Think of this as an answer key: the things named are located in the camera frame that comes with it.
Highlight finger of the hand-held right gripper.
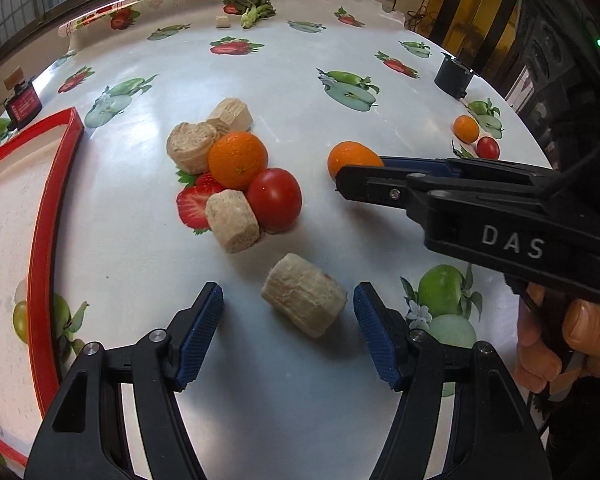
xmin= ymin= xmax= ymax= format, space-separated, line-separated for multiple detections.
xmin=380 ymin=156 xmax=552 ymax=187
xmin=334 ymin=164 xmax=542 ymax=217

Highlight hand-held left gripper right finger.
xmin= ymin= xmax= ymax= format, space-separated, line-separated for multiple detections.
xmin=353 ymin=281 xmax=552 ymax=480

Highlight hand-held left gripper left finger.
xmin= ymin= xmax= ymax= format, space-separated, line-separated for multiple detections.
xmin=24 ymin=281 xmax=225 ymax=480

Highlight small red tomato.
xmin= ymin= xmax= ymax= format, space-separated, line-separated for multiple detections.
xmin=476 ymin=136 xmax=501 ymax=161

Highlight beige foam cylinder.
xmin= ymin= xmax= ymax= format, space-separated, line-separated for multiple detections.
xmin=205 ymin=189 xmax=261 ymax=254
xmin=261 ymin=253 xmax=348 ymax=338

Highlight large red tomato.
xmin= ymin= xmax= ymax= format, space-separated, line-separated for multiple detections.
xmin=246 ymin=168 xmax=303 ymax=233

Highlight large orange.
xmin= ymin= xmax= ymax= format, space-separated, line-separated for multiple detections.
xmin=207 ymin=131 xmax=270 ymax=190

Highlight light tan foam cylinder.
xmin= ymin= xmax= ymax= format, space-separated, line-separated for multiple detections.
xmin=206 ymin=98 xmax=253 ymax=137

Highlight grey-beige foam cylinder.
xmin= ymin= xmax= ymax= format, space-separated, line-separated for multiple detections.
xmin=166 ymin=121 xmax=218 ymax=175

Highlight red-rimmed white tray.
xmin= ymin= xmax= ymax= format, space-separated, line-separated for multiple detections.
xmin=0 ymin=107 xmax=86 ymax=468

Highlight person's right hand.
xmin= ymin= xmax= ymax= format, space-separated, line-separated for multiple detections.
xmin=516 ymin=282 xmax=600 ymax=396

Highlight small orange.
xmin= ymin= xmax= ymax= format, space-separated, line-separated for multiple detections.
xmin=453 ymin=115 xmax=481 ymax=143

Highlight black cylinder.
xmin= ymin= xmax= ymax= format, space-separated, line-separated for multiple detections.
xmin=434 ymin=52 xmax=475 ymax=98

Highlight fruit-print tablecloth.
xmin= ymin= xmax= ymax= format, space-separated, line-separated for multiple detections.
xmin=0 ymin=0 xmax=561 ymax=480

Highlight yellow wooden panel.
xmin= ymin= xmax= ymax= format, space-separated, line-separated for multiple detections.
xmin=427 ymin=0 xmax=527 ymax=93

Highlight black motor with tan roller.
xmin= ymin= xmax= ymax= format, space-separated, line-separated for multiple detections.
xmin=2 ymin=66 xmax=42 ymax=130

